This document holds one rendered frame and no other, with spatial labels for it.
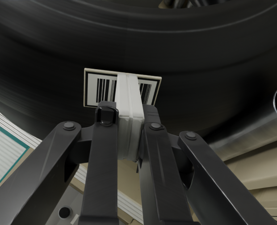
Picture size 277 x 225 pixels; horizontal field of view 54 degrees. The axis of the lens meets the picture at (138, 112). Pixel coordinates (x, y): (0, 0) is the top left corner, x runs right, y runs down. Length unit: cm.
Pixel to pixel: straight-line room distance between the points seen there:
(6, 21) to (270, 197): 36
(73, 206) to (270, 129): 69
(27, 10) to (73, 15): 4
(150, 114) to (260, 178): 21
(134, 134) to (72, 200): 74
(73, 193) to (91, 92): 68
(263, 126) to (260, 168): 8
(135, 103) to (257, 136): 18
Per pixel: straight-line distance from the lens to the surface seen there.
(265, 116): 29
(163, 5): 95
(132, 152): 16
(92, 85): 22
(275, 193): 40
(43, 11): 24
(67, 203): 88
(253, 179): 37
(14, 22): 25
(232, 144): 36
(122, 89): 18
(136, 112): 15
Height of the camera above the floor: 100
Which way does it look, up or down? 4 degrees up
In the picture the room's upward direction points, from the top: 57 degrees counter-clockwise
